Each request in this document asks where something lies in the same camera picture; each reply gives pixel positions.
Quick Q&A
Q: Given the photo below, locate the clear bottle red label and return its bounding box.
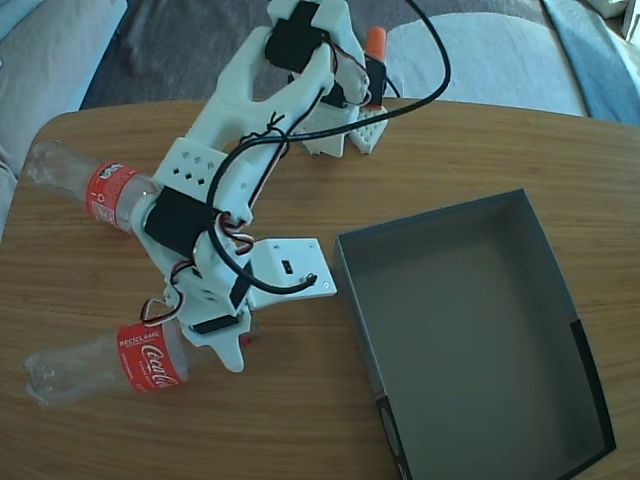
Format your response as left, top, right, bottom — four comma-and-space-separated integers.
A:
23, 319, 262, 409
22, 140, 164, 236

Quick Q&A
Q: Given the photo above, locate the grey cardboard box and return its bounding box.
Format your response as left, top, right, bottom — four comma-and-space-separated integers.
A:
332, 187, 617, 480

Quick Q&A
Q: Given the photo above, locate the dark grey rug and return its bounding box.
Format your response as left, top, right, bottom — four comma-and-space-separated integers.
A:
79, 0, 551, 109

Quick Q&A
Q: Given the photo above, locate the orange and black clamp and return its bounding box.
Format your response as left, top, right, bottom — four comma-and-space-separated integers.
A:
363, 27, 390, 112

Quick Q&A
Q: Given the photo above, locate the light grey sofa cushion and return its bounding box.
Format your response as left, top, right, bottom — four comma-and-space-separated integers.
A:
0, 0, 129, 246
384, 9, 587, 119

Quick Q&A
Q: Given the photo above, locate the blue blanket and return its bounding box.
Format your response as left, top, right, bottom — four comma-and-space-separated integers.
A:
542, 0, 640, 126

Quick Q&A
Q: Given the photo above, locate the white object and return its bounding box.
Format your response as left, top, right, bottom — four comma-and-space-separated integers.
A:
587, 0, 640, 44

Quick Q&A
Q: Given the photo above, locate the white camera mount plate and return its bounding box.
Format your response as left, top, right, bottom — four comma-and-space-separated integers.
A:
243, 236, 338, 307

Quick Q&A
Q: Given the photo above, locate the black camera cable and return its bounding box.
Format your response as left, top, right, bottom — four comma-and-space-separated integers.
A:
205, 0, 454, 297

